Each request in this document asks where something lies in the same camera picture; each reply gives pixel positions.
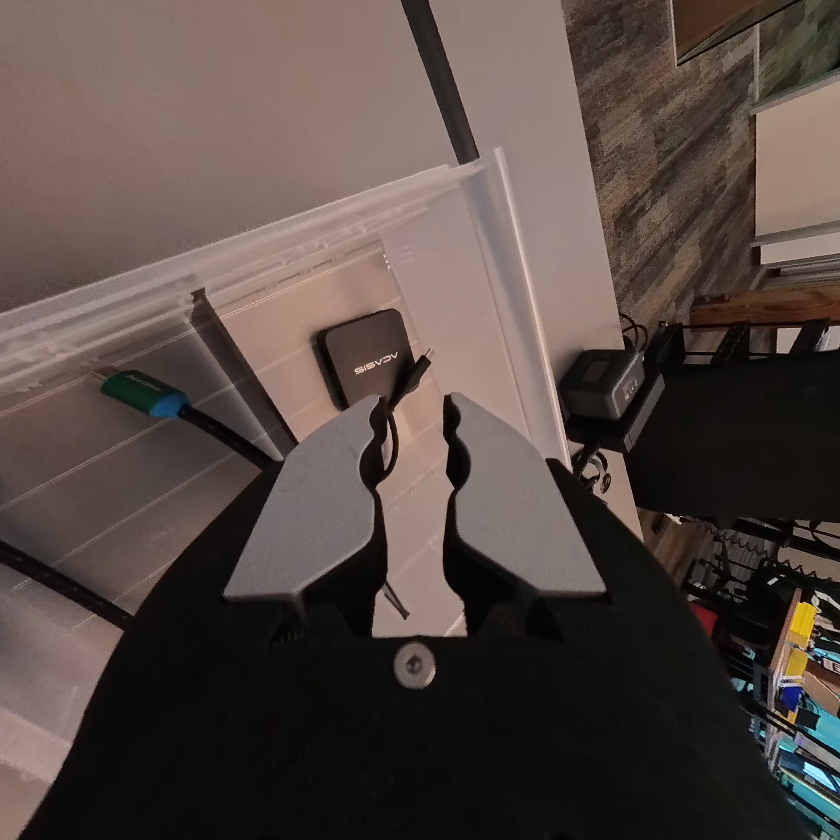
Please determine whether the black hub with short cable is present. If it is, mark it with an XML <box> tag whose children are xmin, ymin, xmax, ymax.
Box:
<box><xmin>317</xmin><ymin>308</ymin><xmax>434</xmax><ymax>490</ymax></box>

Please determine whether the metal pole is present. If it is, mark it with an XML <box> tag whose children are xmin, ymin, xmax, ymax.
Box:
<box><xmin>400</xmin><ymin>0</ymin><xmax>478</xmax><ymax>163</ymax></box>

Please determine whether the black flat panel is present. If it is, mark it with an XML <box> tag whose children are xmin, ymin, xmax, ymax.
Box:
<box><xmin>623</xmin><ymin>367</ymin><xmax>840</xmax><ymax>526</ymax></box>

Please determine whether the black braided HDMI cable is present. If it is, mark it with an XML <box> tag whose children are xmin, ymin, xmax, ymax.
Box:
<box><xmin>0</xmin><ymin>367</ymin><xmax>293</xmax><ymax>632</ymax></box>

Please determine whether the grey battery charger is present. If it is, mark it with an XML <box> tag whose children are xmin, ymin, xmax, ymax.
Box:
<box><xmin>558</xmin><ymin>348</ymin><xmax>647</xmax><ymax>421</ymax></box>

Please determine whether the cluttered storage shelf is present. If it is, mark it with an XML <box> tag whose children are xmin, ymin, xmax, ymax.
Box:
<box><xmin>682</xmin><ymin>518</ymin><xmax>840</xmax><ymax>840</ymax></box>

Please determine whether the black wire rack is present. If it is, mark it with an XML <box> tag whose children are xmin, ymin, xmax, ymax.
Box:
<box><xmin>646</xmin><ymin>295</ymin><xmax>840</xmax><ymax>375</ymax></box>

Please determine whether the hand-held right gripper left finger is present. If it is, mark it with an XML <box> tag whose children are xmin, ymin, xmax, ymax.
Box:
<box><xmin>223</xmin><ymin>394</ymin><xmax>391</xmax><ymax>605</ymax></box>

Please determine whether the clear plastic organizer box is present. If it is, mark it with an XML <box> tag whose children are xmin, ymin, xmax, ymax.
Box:
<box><xmin>0</xmin><ymin>146</ymin><xmax>572</xmax><ymax>788</ymax></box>

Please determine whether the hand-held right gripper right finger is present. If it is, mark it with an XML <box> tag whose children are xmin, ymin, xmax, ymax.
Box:
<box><xmin>443</xmin><ymin>392</ymin><xmax>607</xmax><ymax>601</ymax></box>

